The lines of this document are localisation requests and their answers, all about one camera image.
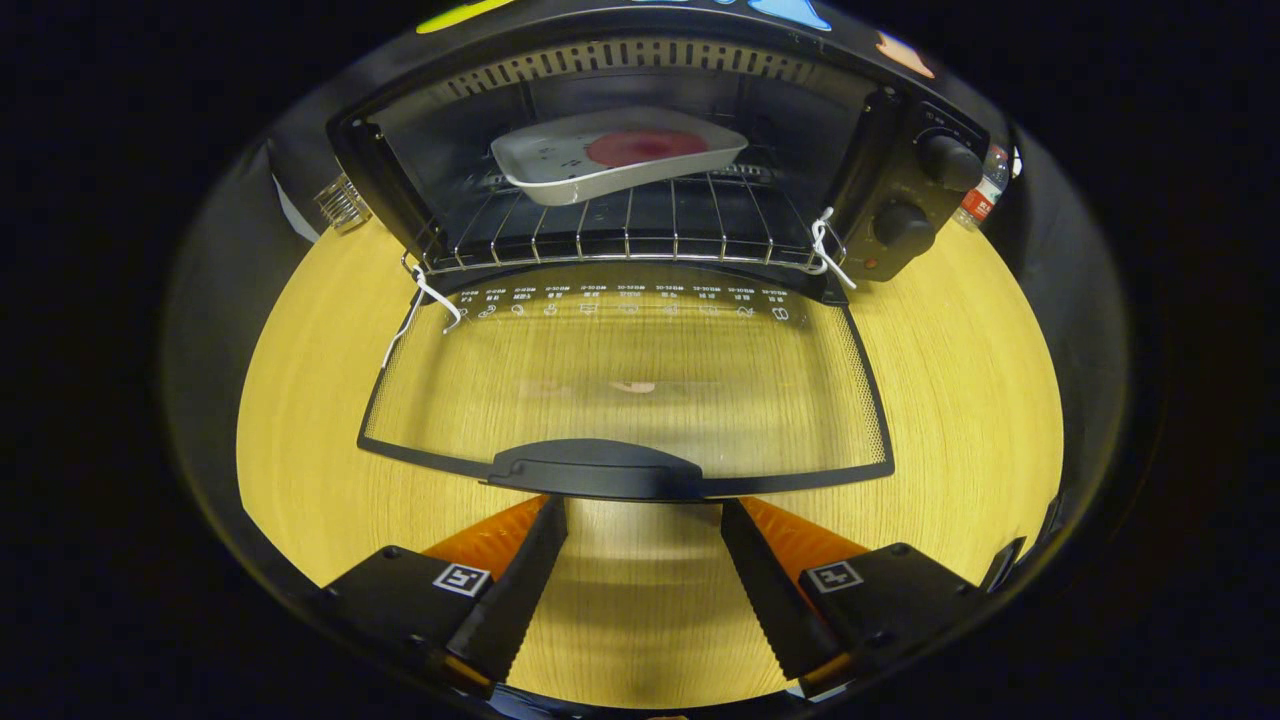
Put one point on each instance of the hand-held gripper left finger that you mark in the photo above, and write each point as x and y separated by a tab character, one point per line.
520	590

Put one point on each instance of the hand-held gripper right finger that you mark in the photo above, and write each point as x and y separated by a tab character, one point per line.
770	590

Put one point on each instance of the black toaster oven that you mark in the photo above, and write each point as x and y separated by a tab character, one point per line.
600	470

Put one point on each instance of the white square plate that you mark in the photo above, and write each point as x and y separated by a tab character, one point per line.
540	160

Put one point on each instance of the pink round meat slice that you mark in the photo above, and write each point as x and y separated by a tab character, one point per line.
645	148

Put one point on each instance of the clear water bottle red label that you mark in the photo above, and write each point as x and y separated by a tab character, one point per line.
980	205

